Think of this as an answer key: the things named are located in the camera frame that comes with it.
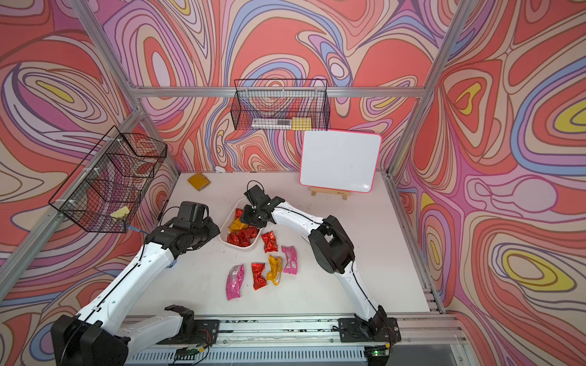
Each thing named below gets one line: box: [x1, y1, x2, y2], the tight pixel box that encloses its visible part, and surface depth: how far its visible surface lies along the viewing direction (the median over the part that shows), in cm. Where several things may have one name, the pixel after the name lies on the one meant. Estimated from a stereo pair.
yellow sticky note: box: [109, 205, 130, 219], surface depth 73 cm
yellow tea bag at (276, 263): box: [266, 253, 284, 286], surface depth 84 cm
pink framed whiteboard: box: [299, 128, 382, 194], surface depth 104 cm
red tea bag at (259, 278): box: [251, 262, 268, 291], surface depth 85 cm
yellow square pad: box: [186, 173, 212, 192], surface depth 118 cm
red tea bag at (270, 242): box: [260, 230, 278, 254], surface depth 94 cm
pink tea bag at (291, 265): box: [280, 245, 299, 276], surface depth 86 cm
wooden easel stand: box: [310, 187, 352, 200], surface depth 108 cm
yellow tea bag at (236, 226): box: [228, 218, 248, 233], surface depth 95 cm
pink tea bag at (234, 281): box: [225, 263, 245, 301], surface depth 83 cm
